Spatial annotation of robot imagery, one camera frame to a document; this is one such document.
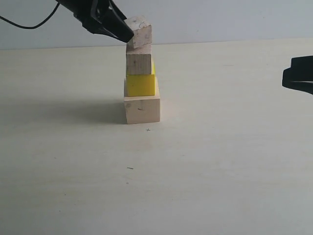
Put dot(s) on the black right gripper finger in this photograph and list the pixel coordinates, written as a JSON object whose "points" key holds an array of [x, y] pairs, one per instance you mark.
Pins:
{"points": [[302, 63], [289, 82]]}

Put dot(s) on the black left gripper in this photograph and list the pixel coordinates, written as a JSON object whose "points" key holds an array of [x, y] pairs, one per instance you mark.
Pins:
{"points": [[109, 23]]}

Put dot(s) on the small wooden cube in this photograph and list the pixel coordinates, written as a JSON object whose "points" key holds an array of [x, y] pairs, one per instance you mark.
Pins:
{"points": [[142, 30]]}

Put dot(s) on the medium wooden cube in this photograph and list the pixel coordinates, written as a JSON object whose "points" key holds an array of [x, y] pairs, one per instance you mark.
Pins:
{"points": [[139, 60]]}

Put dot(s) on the yellow cube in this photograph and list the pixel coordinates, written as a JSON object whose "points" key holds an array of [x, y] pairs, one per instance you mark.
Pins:
{"points": [[141, 84]]}

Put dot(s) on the large wooden cube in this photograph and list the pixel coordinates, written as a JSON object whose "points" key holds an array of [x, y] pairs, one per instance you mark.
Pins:
{"points": [[142, 109]]}

